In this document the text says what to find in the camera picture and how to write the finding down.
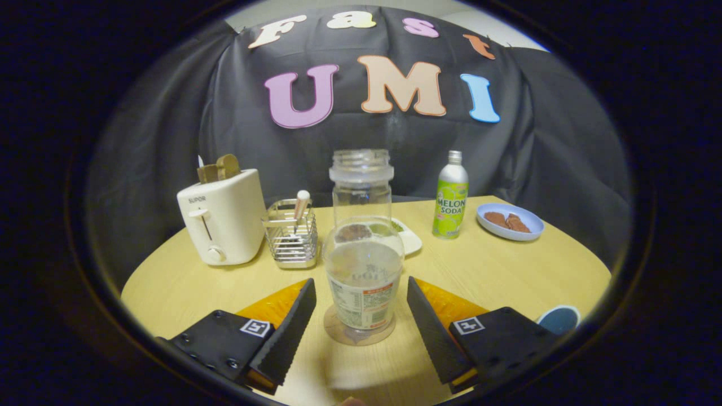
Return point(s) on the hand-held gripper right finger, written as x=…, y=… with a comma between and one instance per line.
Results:
x=431, y=332

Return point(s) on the clear plastic juice bottle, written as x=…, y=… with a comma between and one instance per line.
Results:
x=364, y=265

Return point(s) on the wooden toast slice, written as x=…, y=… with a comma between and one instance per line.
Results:
x=207, y=173
x=228, y=166

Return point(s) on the brown cookie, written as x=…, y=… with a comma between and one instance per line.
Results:
x=495, y=219
x=518, y=224

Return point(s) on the green soda bottle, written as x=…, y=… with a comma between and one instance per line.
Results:
x=450, y=203

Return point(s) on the black backdrop cloth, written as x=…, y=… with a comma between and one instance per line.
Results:
x=541, y=141

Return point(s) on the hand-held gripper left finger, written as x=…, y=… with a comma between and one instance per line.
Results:
x=293, y=327

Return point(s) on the blue plate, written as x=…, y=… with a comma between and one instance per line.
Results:
x=536, y=228

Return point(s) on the cream toaster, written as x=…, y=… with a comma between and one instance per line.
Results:
x=228, y=220

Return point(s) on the white food tray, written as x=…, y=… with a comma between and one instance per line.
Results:
x=412, y=239

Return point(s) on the wooden table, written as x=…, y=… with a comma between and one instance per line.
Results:
x=485, y=276

